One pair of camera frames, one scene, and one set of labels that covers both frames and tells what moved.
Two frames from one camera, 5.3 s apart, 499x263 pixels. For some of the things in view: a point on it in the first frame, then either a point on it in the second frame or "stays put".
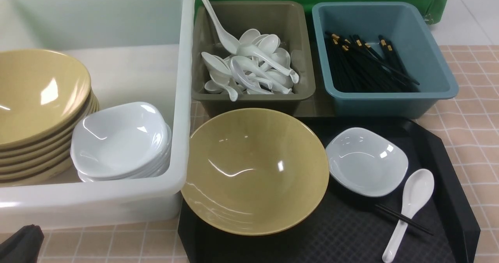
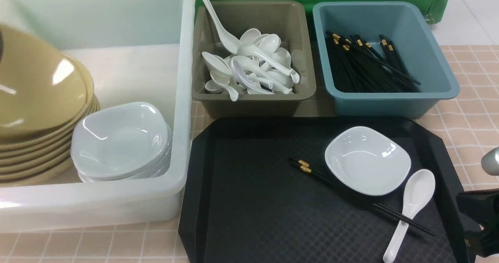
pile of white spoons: [259, 66] stays put
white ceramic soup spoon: [418, 187] stays put
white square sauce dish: [365, 161] stays put
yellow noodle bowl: [255, 172] -> [45, 87]
